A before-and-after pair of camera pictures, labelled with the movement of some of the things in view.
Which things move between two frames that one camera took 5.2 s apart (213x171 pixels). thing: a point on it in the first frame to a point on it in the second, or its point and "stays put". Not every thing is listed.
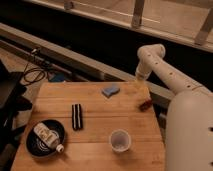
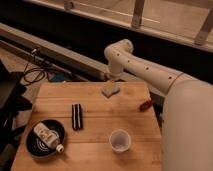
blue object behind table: x=56 y=77 stays put
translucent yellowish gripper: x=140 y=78 to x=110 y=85
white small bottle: x=51 y=137 stays put
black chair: x=12 y=102 stays put
